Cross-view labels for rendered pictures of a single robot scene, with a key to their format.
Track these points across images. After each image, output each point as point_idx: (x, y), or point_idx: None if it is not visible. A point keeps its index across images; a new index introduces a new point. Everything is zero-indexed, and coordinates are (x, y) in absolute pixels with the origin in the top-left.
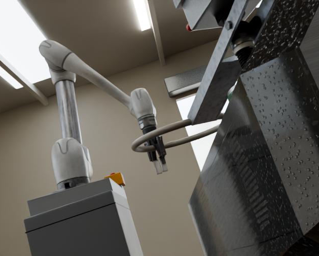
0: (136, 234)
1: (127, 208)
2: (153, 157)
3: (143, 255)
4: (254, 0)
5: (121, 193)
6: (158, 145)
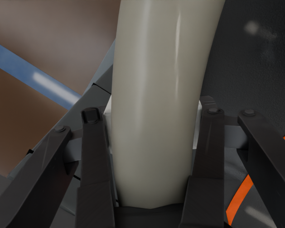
0: (75, 123)
1: (79, 178)
2: (109, 159)
3: (85, 100)
4: None
5: (67, 224)
6: (269, 214)
